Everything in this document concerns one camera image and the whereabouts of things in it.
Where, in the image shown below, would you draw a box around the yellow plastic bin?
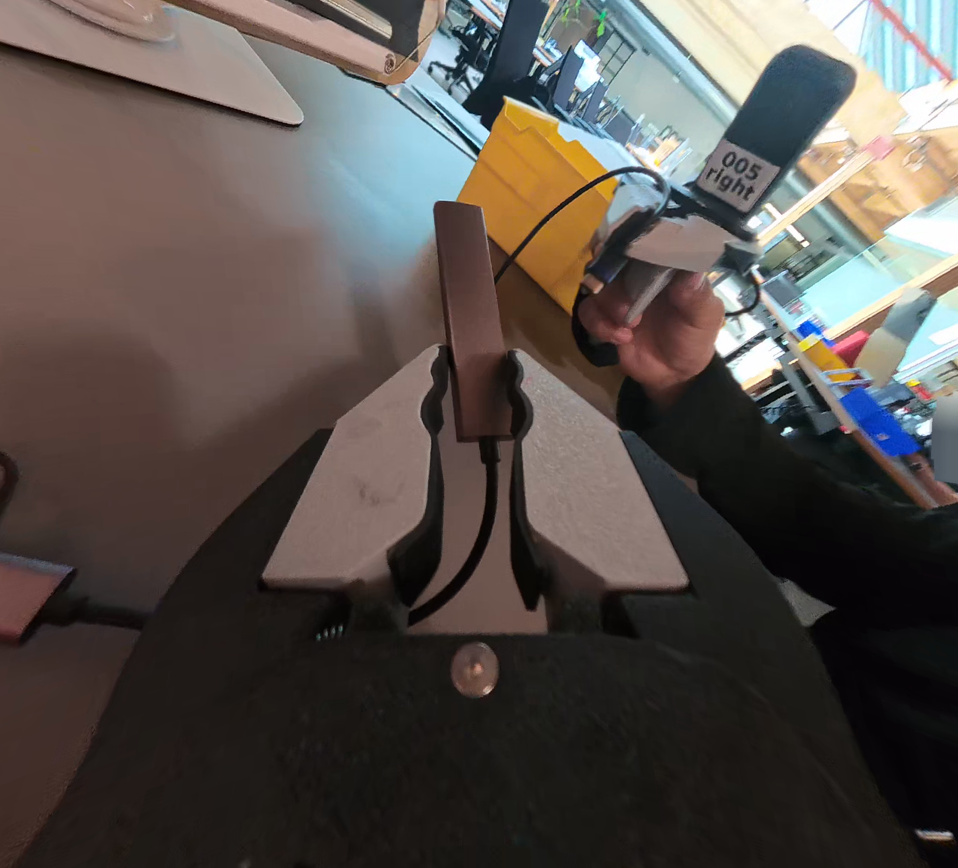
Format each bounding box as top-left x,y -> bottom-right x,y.
457,97 -> 645,315

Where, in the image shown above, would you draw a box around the person's right forearm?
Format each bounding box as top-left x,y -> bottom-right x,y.
617,356 -> 958,629

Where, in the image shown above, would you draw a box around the black usb-c cable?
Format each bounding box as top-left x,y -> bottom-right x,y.
491,168 -> 675,369

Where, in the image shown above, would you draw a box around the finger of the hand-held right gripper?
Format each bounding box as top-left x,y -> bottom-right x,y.
617,267 -> 678,333
626,214 -> 737,278

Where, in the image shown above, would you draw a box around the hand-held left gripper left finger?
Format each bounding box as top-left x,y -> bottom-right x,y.
262,347 -> 450,607

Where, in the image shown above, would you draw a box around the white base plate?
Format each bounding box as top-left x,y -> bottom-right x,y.
0,0 -> 305,128

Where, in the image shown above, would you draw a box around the person's right hand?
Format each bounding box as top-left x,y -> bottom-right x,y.
577,267 -> 728,393

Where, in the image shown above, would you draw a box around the black hub cable with adapter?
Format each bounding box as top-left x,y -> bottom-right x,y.
60,591 -> 154,632
402,434 -> 504,629

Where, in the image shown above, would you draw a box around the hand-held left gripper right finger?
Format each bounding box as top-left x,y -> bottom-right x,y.
506,347 -> 690,610

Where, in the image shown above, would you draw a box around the black office chair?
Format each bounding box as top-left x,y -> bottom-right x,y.
465,0 -> 552,132

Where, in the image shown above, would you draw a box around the blue storage bins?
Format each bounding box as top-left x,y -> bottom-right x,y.
794,314 -> 922,462

